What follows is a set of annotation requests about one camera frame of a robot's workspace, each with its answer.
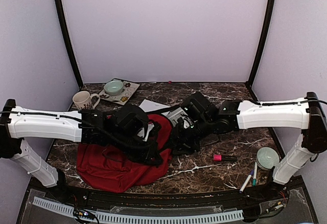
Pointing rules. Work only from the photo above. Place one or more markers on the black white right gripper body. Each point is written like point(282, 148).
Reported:
point(189, 139)

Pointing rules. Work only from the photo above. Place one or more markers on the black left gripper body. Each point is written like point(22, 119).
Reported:
point(124, 141)

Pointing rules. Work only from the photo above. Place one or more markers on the grey ianra magazine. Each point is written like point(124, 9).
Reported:
point(179, 113)

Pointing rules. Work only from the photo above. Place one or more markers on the red student backpack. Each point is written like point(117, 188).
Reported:
point(108, 169)

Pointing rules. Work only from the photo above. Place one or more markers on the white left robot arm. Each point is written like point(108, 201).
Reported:
point(18, 124)

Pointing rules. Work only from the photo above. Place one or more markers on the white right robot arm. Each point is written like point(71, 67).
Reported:
point(305, 114)

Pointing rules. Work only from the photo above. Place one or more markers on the pink black highlighter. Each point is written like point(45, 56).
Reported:
point(228, 158)

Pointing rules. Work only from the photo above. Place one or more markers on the square floral ceramic plate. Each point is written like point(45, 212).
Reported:
point(129, 88)

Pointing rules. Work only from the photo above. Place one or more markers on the light green ceramic bowl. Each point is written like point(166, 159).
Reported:
point(114, 87)

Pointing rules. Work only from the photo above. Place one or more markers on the white mug with coral print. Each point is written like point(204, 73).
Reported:
point(83, 100)

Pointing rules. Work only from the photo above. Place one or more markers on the white blue marker pen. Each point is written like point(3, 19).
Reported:
point(245, 183)

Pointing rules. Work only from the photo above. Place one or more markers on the white purple marker pen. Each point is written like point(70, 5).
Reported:
point(251, 173)

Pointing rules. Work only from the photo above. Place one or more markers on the white teal marker pen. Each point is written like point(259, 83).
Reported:
point(255, 174)

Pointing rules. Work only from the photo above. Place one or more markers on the round glass jar lid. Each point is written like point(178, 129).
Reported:
point(267, 158)

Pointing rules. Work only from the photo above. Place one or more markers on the grey slotted cable duct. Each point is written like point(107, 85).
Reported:
point(141, 215)

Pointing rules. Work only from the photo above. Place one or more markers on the black front frame rail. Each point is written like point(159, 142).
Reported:
point(226, 198)

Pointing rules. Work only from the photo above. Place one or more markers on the black left frame post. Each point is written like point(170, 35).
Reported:
point(67, 42)

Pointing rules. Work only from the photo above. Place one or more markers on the black frame post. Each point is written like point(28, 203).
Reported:
point(67, 42)
point(261, 44)

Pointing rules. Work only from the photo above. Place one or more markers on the black right frame post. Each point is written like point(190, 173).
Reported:
point(261, 44)

